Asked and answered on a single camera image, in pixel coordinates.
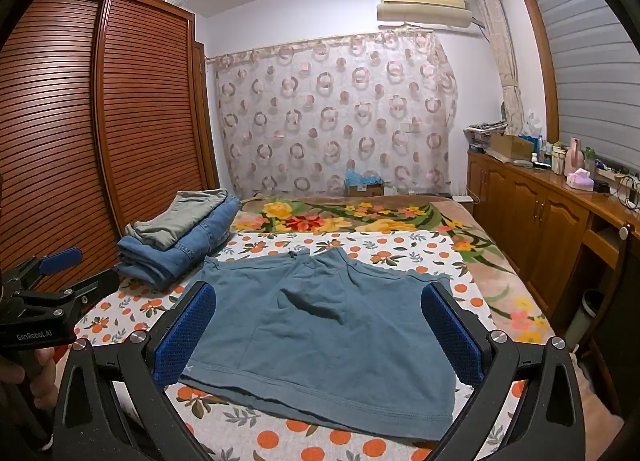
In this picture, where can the grey window blind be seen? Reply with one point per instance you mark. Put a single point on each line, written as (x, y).
(585, 66)

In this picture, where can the blue tissue box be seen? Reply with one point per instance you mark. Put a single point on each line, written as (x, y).
(530, 131)

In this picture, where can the pink bottle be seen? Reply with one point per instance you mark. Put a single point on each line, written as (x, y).
(574, 156)

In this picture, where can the wooden slatted wardrobe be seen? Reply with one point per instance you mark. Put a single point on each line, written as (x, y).
(140, 106)

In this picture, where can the folded grey-green pants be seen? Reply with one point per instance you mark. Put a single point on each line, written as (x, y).
(185, 218)

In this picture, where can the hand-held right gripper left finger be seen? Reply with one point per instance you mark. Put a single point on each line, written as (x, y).
(185, 336)

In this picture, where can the folded blue jeans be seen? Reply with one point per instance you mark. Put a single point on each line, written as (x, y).
(175, 261)

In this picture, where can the orange print bed sheet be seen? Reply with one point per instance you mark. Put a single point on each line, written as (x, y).
(390, 251)

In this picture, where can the beige tied curtain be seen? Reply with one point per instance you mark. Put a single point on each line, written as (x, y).
(500, 41)

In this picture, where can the wooden sideboard cabinet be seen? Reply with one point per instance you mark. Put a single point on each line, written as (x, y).
(515, 211)

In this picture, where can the white jar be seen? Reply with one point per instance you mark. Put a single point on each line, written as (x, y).
(558, 158)

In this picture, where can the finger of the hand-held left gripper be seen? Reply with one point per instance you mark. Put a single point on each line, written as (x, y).
(95, 283)
(62, 260)

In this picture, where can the pink tissue pack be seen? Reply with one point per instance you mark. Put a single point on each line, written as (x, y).
(580, 178)

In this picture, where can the person's left hand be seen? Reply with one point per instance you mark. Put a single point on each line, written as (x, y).
(47, 381)

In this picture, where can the cardboard box with blue packets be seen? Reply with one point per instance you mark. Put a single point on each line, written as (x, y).
(365, 187)

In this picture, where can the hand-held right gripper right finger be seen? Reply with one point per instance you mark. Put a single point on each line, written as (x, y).
(450, 336)

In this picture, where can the grey trash bin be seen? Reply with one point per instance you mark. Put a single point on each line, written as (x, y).
(582, 326)

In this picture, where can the stack of newspapers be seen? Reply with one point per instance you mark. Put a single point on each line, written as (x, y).
(480, 136)

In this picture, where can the teal blue pants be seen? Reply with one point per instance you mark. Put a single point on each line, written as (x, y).
(310, 341)

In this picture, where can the circle patterned sheer curtain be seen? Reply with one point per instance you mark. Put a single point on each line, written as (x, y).
(325, 116)

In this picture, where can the green bottle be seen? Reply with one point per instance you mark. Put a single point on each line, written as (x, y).
(590, 161)

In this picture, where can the floral beige blanket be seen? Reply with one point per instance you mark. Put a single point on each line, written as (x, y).
(320, 221)

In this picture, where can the black charger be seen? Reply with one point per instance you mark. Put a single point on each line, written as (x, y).
(601, 187)

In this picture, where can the open cardboard box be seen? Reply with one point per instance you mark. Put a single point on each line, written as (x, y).
(507, 146)

